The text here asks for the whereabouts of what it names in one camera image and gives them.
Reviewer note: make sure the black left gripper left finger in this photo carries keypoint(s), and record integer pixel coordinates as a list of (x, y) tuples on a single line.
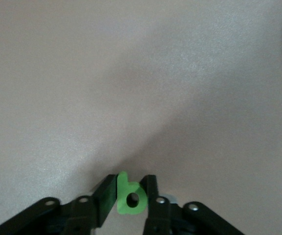
[(105, 200)]

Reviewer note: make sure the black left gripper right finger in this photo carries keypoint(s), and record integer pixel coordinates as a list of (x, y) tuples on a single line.
[(153, 193)]

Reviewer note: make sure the green foam letter b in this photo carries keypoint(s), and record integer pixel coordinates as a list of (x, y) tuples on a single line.
[(123, 195)]

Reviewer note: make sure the brown table cover sheet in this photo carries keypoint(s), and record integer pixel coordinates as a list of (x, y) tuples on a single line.
[(82, 73)]

